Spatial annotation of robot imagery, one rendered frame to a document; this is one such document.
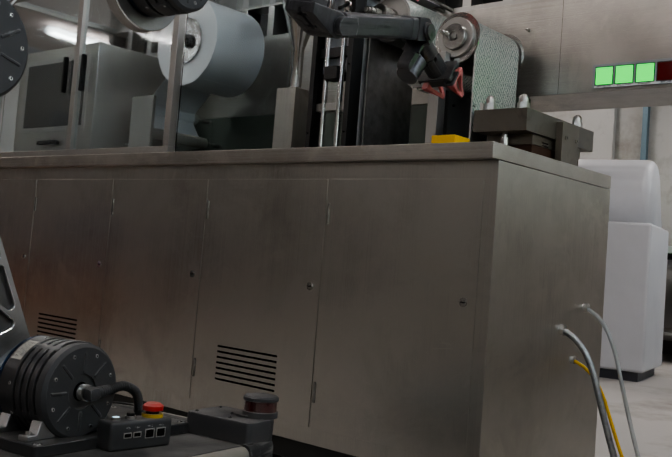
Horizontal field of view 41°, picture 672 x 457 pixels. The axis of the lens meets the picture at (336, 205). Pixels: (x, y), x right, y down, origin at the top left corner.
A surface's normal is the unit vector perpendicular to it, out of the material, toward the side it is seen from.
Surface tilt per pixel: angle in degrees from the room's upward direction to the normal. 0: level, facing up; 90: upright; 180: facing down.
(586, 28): 90
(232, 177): 90
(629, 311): 90
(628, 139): 90
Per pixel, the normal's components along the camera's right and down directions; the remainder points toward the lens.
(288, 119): -0.65, -0.10
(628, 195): -0.47, -0.27
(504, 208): 0.76, 0.02
